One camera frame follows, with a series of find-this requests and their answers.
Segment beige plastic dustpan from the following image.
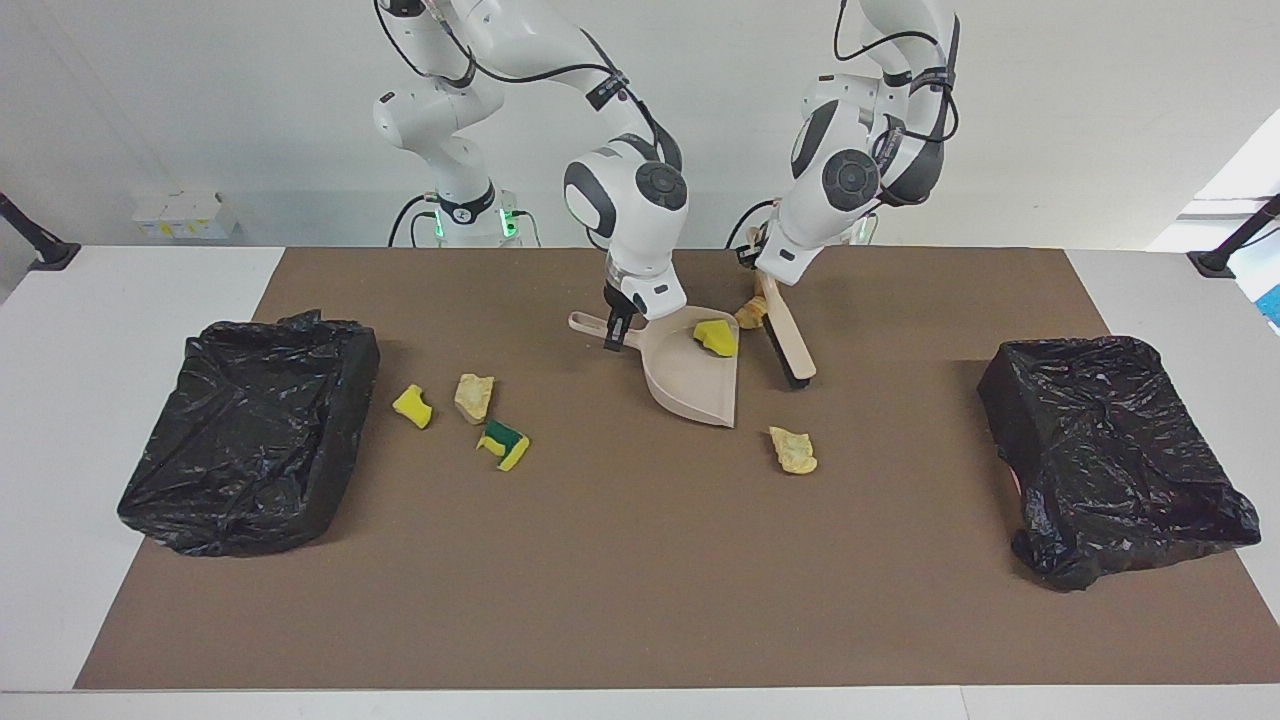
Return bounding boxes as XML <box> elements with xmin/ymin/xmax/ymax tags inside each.
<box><xmin>567</xmin><ymin>308</ymin><xmax>742</xmax><ymax>430</ymax></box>

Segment beige hand brush black bristles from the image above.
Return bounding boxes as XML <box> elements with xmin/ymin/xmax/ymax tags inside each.
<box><xmin>748</xmin><ymin>228</ymin><xmax>818</xmax><ymax>390</ymax></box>

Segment bin lined with black bag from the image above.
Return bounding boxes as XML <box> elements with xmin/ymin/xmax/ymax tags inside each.
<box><xmin>117</xmin><ymin>310</ymin><xmax>382</xmax><ymax>558</ymax></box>
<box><xmin>977</xmin><ymin>335</ymin><xmax>1262</xmax><ymax>593</ymax></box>

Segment pale stone-like bread chunk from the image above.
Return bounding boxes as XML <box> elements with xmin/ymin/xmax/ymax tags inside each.
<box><xmin>454</xmin><ymin>373</ymin><xmax>497</xmax><ymax>426</ymax></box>

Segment yellow and green sponge piece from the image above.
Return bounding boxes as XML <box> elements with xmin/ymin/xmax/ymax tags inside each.
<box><xmin>475</xmin><ymin>419</ymin><xmax>531</xmax><ymax>473</ymax></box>

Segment small yellow sponge piece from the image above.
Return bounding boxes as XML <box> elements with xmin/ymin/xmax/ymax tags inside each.
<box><xmin>391</xmin><ymin>384</ymin><xmax>435</xmax><ymax>431</ymax></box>

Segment brown table mat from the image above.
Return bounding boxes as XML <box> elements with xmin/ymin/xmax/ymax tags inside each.
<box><xmin>75</xmin><ymin>247</ymin><xmax>1280</xmax><ymax>691</ymax></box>

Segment white electrical outlet box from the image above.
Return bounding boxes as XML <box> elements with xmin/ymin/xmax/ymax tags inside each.
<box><xmin>131</xmin><ymin>191</ymin><xmax>240</xmax><ymax>241</ymax></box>

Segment left base black power cable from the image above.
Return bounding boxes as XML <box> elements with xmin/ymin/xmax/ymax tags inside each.
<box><xmin>725</xmin><ymin>198</ymin><xmax>783</xmax><ymax>250</ymax></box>

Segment base black power cable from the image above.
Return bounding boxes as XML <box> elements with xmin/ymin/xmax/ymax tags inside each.
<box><xmin>725</xmin><ymin>198</ymin><xmax>783</xmax><ymax>250</ymax></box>
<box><xmin>388</xmin><ymin>193</ymin><xmax>441</xmax><ymax>248</ymax></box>

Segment right base black power cable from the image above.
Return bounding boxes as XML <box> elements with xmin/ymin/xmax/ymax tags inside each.
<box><xmin>388</xmin><ymin>193</ymin><xmax>441</xmax><ymax>248</ymax></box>

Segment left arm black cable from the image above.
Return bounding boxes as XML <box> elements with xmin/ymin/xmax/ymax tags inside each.
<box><xmin>835</xmin><ymin>0</ymin><xmax>961</xmax><ymax>141</ymax></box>

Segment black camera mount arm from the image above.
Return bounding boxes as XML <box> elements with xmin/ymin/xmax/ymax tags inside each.
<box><xmin>0</xmin><ymin>192</ymin><xmax>82</xmax><ymax>272</ymax></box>
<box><xmin>1187</xmin><ymin>193</ymin><xmax>1280</xmax><ymax>279</ymax></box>

